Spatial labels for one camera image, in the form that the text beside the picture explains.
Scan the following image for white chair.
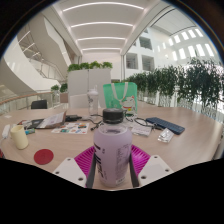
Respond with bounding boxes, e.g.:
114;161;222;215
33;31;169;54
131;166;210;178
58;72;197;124
68;93;90;109

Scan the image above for tall green plant hedge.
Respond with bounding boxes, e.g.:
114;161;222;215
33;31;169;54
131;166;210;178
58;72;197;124
113;57;224;114

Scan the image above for clear plastic bottle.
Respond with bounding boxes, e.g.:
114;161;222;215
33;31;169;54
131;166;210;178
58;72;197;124
87;85;100;118

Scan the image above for black cable tangle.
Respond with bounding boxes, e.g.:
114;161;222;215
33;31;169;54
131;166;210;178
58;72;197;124
81;113;164;132

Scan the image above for brown planter with plants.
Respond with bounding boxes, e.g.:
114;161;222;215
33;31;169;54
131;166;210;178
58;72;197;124
50;83;69;104

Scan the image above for cream yellow mug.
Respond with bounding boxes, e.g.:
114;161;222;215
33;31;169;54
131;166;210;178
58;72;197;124
9;124;30;150

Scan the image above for low green cabinet plants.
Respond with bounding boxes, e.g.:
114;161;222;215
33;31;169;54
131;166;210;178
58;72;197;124
67;60;114;73

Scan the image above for black chair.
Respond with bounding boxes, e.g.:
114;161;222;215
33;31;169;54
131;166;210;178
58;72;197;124
30;99;49;110

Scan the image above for green tote bag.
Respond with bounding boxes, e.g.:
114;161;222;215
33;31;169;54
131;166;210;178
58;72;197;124
102;81;139;116

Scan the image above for colourful sticker sheet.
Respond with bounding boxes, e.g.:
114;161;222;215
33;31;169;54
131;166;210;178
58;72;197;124
50;121;91;135

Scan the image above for clear plastic packet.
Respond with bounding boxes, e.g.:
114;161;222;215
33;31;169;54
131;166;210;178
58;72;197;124
157;127;175;144

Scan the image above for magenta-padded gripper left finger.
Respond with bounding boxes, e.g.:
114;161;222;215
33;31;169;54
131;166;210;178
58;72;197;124
52;145;98;189

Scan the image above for printed booklet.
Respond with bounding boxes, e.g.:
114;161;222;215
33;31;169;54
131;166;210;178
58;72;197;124
34;111;67;130

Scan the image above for small black case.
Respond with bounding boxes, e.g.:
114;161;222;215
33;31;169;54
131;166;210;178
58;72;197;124
64;114;83;123

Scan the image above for flat round red coaster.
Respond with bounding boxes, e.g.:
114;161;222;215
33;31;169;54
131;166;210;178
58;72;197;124
33;148;55;166

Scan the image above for white printed packet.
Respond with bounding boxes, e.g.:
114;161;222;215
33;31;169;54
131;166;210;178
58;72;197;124
131;123;153;137

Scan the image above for lilac drink bottle black cap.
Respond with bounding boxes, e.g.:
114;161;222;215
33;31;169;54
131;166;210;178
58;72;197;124
93;107;133;188

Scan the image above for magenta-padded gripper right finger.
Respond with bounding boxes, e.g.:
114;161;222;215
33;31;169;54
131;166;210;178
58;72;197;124
128;143;175;189

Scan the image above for white cabinet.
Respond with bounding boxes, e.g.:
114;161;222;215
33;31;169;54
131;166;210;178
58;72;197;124
67;68;113;108

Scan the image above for dark blue keyboard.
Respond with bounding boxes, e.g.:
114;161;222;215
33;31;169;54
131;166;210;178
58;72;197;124
145;116;186;136

